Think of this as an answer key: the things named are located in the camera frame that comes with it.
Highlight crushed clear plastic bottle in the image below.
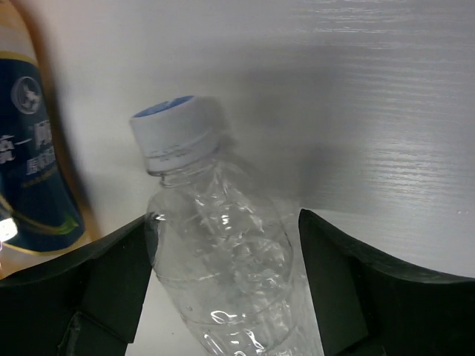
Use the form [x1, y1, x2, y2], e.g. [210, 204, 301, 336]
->
[130, 96, 323, 355]

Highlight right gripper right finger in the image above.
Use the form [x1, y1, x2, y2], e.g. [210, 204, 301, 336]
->
[298, 209, 474, 355]

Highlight tall orange blue-label bottle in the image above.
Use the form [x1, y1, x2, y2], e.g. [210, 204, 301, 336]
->
[1, 1, 98, 278]

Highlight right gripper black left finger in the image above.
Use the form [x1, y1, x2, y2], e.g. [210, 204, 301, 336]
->
[1, 217, 151, 355]

